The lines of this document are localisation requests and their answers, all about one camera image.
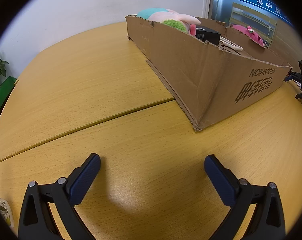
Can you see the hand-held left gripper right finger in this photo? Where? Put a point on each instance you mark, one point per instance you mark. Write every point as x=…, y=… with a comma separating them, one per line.
x=219, y=180

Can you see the pink bear plush toy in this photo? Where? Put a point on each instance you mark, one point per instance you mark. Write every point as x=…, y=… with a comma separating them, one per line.
x=248, y=33

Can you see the green chair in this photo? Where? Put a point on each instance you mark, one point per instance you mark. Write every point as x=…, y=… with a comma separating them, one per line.
x=0, y=97

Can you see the glass partition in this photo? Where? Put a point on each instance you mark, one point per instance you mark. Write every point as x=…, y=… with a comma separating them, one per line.
x=223, y=7

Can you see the brown cardboard box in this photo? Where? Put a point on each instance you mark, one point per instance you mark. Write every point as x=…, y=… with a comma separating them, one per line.
x=191, y=67

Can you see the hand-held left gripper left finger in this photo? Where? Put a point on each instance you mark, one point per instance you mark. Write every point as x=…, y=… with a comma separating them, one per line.
x=85, y=177

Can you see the brown wooden door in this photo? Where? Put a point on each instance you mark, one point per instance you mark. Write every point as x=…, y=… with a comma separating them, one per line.
x=283, y=45

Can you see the pink pig plush toy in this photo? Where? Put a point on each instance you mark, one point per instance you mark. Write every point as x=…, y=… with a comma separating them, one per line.
x=166, y=16

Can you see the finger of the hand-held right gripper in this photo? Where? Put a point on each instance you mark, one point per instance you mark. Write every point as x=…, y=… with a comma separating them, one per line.
x=293, y=76
x=301, y=96

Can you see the black charger package box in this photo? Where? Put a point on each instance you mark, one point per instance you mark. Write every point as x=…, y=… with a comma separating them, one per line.
x=208, y=33

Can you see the clear white phone case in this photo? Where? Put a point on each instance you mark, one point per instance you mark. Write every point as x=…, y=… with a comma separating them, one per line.
x=231, y=44

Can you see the leaf print paper cup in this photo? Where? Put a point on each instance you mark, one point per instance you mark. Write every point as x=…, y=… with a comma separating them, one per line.
x=3, y=210

